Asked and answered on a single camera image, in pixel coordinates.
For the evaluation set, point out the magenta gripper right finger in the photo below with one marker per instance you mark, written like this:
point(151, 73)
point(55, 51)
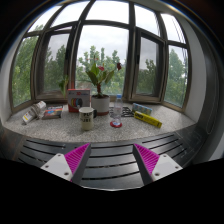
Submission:
point(152, 166)

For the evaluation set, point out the yellow long box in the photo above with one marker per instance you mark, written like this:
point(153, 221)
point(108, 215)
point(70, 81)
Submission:
point(148, 119)

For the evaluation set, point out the potted plant in white pot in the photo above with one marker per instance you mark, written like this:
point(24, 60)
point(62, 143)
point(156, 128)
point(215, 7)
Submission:
point(99, 101)

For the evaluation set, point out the red round coaster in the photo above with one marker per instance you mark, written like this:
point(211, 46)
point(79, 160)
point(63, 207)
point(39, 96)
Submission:
point(115, 125)

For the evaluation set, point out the red colourful box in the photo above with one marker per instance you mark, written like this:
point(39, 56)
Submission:
point(78, 98)

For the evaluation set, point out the light blue small box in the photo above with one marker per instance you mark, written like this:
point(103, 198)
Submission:
point(141, 108)

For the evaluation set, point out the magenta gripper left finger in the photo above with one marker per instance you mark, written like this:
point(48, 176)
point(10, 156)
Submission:
point(70, 166)

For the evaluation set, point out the white crumpled package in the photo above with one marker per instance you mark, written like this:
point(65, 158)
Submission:
point(35, 112)

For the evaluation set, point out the dark flat book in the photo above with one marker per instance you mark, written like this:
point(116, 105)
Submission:
point(53, 112)

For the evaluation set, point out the dark slatted radiator cover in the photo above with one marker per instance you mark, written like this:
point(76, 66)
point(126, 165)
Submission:
point(107, 161)

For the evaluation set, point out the black patterned mat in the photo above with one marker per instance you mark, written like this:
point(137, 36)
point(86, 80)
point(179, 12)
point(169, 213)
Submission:
point(123, 112)

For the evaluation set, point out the brown window frame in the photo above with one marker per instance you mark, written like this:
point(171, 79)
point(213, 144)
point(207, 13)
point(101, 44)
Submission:
point(144, 45)

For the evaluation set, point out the cream ceramic mug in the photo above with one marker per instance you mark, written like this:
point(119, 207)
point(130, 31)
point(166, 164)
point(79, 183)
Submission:
point(87, 116)

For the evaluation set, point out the clear plastic water bottle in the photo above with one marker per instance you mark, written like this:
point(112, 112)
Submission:
point(118, 103)

